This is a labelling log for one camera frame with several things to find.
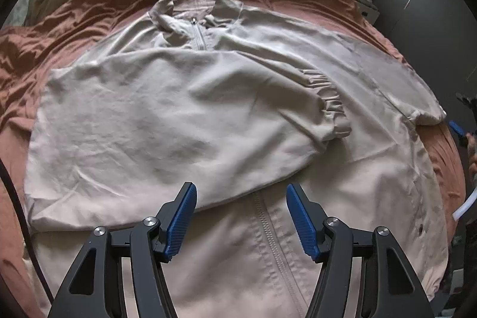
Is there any pale green pillow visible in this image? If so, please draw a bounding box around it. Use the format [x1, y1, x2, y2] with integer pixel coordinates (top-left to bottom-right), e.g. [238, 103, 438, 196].
[2, 0, 30, 27]

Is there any black cable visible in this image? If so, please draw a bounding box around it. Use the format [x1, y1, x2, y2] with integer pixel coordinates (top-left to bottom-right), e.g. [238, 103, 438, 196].
[0, 156, 55, 305]

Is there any beige zip jacket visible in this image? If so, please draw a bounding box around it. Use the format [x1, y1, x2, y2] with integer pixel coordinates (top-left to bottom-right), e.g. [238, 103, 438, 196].
[24, 0, 448, 317]

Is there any person right hand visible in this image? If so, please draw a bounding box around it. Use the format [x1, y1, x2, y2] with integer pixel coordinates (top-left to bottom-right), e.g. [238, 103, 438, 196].
[467, 133, 477, 181]

